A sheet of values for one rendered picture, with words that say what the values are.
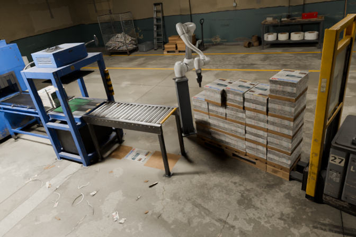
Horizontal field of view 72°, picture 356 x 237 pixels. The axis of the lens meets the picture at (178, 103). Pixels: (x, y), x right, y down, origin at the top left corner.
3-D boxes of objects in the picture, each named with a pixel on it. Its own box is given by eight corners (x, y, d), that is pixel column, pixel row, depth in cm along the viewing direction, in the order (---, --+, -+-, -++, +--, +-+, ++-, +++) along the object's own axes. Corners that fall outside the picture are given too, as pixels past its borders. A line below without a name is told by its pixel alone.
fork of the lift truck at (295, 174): (233, 151, 362) (233, 148, 360) (310, 180, 293) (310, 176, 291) (230, 154, 356) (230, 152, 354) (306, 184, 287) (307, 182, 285)
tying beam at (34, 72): (103, 58, 394) (101, 52, 389) (54, 79, 319) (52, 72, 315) (73, 58, 424) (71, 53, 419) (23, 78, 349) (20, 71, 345)
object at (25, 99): (79, 101, 445) (77, 96, 441) (49, 118, 394) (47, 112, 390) (27, 96, 513) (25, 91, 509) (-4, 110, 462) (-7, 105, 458)
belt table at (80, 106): (109, 103, 413) (108, 98, 409) (81, 123, 362) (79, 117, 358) (80, 101, 444) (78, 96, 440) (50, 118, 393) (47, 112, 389)
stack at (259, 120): (211, 132, 420) (207, 88, 385) (278, 156, 343) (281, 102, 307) (197, 144, 396) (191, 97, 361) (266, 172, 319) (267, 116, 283)
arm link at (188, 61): (180, 70, 399) (190, 66, 411) (187, 73, 389) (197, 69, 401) (180, 22, 358) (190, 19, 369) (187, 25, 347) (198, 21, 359)
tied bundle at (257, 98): (259, 98, 327) (259, 82, 317) (281, 103, 307) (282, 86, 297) (243, 110, 304) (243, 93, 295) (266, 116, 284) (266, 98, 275)
